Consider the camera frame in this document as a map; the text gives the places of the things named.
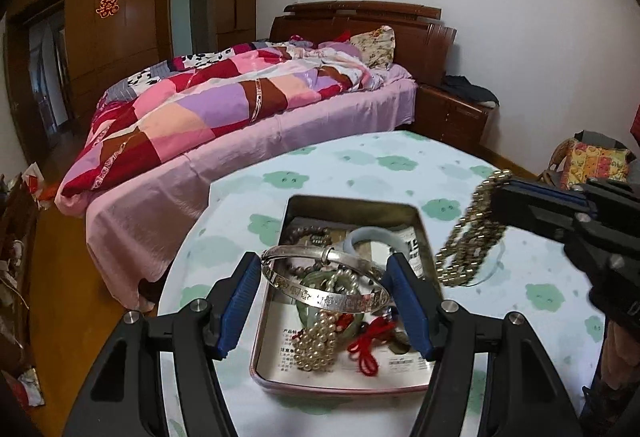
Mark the metal tin box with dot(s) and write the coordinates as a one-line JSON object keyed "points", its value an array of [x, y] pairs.
{"points": [[350, 207]]}

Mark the brown wooden wardrobe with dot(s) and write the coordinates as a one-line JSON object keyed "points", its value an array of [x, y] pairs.
{"points": [[130, 32]]}

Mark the lilac pillow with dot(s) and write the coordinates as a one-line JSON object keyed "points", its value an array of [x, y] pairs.
{"points": [[340, 49]]}

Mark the printed paper sheet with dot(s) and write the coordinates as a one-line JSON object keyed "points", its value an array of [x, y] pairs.
{"points": [[285, 352]]}

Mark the engraved silver bangle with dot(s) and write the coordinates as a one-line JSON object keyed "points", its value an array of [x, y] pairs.
{"points": [[325, 301]]}

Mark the green jade bangle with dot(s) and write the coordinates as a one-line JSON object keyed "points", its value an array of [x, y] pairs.
{"points": [[306, 314]]}

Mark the thin silver hoop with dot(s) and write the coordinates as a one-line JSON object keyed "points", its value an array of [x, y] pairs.
{"points": [[501, 257]]}

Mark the person's right forearm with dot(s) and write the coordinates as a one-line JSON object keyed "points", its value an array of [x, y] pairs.
{"points": [[617, 352]]}

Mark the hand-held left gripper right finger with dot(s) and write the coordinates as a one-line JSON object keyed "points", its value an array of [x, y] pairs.
{"points": [[409, 312]]}

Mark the white red paper bag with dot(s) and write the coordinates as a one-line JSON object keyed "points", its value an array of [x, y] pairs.
{"points": [[33, 175]]}

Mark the patchwork quilt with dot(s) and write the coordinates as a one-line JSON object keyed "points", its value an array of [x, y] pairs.
{"points": [[225, 97]]}

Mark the wooden nightstand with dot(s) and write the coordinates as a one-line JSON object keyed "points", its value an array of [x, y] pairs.
{"points": [[450, 122]]}

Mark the colourful patterned cushion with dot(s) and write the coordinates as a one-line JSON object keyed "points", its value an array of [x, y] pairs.
{"points": [[597, 162]]}

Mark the white jade bangle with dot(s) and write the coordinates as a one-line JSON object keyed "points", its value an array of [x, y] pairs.
{"points": [[372, 232]]}

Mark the red paper decoration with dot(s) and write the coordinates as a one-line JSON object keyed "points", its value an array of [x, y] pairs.
{"points": [[107, 5]]}

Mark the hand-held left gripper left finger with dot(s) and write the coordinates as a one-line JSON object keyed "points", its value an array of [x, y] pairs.
{"points": [[235, 312]]}

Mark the dark clothes pile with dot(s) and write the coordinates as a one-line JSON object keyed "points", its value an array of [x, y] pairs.
{"points": [[470, 89]]}

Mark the black white patterned blanket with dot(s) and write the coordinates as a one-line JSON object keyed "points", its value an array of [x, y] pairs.
{"points": [[145, 77]]}

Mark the bed with patchwork quilt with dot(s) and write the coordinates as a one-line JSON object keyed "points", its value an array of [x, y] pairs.
{"points": [[225, 167]]}

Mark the wooden chair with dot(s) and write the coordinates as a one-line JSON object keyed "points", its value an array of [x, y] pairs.
{"points": [[552, 167]]}

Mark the wooden bed headboard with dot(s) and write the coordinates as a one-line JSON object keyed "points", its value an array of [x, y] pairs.
{"points": [[425, 47]]}

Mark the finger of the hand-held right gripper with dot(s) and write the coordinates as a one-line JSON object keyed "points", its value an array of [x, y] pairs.
{"points": [[545, 191], [535, 214]]}

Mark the floral pillow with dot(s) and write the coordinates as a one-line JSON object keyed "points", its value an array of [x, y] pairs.
{"points": [[375, 44]]}

